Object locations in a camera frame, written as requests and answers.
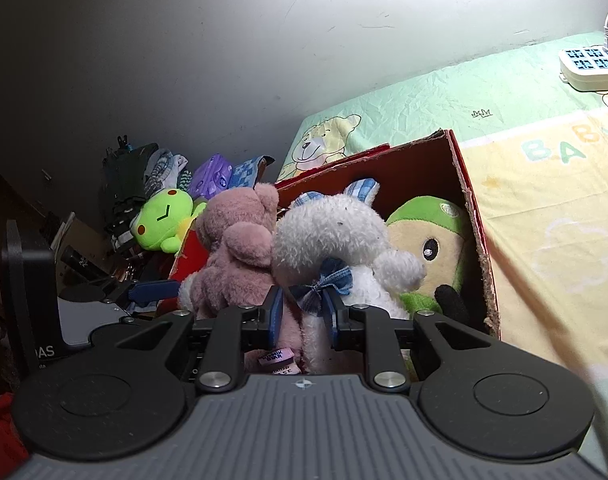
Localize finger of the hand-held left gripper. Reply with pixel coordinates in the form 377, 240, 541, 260
101, 279, 181, 307

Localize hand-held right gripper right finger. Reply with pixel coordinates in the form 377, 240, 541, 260
324, 287, 500, 392

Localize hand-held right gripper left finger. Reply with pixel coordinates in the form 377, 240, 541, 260
115, 285, 285, 395

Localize pink teddy bear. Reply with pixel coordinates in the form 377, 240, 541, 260
178, 182, 305, 376

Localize white plush with plaid ears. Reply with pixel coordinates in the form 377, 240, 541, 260
271, 177, 427, 376

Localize green plush toy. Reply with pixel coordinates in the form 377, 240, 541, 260
386, 195, 472, 328

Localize red cardboard box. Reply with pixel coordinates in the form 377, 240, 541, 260
169, 129, 502, 338

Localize black box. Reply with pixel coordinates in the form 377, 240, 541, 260
63, 245, 110, 281

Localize green frog plush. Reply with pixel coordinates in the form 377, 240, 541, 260
130, 187, 207, 253

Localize black bag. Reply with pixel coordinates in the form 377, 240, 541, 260
101, 135, 157, 251

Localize striped socks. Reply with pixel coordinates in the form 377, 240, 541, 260
144, 149, 192, 198

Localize purple packet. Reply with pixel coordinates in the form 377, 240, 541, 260
188, 154, 235, 201

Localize blue patterned packet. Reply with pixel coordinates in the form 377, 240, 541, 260
229, 155, 276, 193

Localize printed bed sheet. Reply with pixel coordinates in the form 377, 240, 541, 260
276, 30, 608, 478

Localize white power strip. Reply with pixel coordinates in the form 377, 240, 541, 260
558, 42, 608, 92

